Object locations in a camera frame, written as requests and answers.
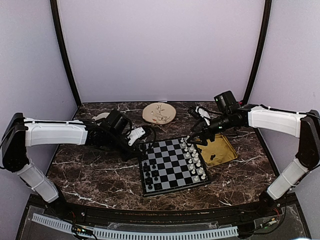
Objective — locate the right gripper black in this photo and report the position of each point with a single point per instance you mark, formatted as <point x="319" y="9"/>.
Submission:
<point x="200" y="132"/>

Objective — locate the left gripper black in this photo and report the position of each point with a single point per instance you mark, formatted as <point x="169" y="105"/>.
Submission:
<point x="133" y="152"/>

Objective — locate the gold metal tray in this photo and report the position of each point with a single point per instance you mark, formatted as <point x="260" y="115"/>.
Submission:
<point x="221" y="147"/>

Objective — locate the black white chess board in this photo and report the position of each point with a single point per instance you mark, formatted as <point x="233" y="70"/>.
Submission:
<point x="161" y="159"/>

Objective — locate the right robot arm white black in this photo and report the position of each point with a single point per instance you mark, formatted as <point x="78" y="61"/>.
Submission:
<point x="304" y="126"/>

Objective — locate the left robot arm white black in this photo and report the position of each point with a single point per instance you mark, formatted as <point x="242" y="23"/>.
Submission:
<point x="23" y="133"/>

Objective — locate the white chess pieces row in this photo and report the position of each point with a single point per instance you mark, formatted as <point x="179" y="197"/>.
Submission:
<point x="191" y="166"/>

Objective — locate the beige coral pattern mug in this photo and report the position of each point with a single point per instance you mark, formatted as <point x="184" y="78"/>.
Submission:
<point x="101" y="116"/>

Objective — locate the beige floral ceramic plate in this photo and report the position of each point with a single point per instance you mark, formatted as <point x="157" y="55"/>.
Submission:
<point x="159" y="113"/>

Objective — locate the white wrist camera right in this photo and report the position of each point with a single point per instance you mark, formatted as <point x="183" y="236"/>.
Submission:
<point x="199" y="113"/>

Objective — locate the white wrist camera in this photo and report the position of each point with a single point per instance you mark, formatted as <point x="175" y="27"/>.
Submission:
<point x="199" y="113"/>
<point x="135" y="134"/>

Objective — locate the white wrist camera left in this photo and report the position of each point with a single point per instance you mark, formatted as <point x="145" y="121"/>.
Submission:
<point x="135" y="134"/>

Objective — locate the black front rail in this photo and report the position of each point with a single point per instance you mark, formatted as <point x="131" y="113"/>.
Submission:
<point x="239" y="214"/>

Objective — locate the grey slotted cable duct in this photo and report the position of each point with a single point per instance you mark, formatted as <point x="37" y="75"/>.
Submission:
<point x="123" y="231"/>

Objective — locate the right black frame post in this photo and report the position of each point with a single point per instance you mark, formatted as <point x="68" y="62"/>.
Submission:
<point x="259" y="50"/>

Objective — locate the black frame post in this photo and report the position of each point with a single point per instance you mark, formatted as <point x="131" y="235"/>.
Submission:
<point x="63" y="51"/>
<point x="259" y="50"/>

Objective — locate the left black frame post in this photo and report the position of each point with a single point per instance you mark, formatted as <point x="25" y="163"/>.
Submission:
<point x="63" y="51"/>

